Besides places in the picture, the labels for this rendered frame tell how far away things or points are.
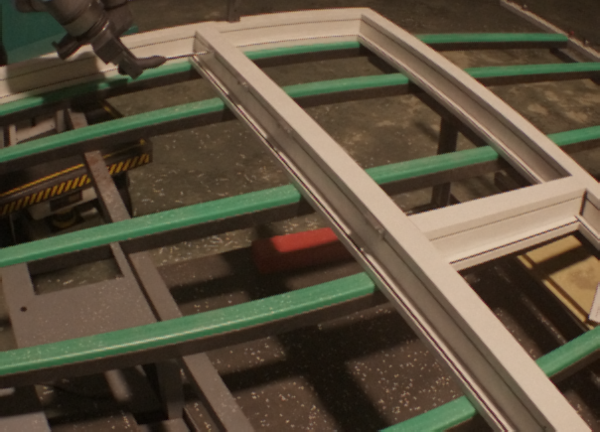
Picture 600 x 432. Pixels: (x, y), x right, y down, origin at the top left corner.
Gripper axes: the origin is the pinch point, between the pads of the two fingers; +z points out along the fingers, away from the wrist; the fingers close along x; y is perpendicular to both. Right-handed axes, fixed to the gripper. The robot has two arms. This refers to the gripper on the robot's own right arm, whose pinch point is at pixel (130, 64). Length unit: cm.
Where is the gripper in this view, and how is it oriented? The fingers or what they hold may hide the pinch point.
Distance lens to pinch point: 162.1
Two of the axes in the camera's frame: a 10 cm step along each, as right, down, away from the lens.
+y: 8.0, -5.9, -1.2
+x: -3.9, -6.6, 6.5
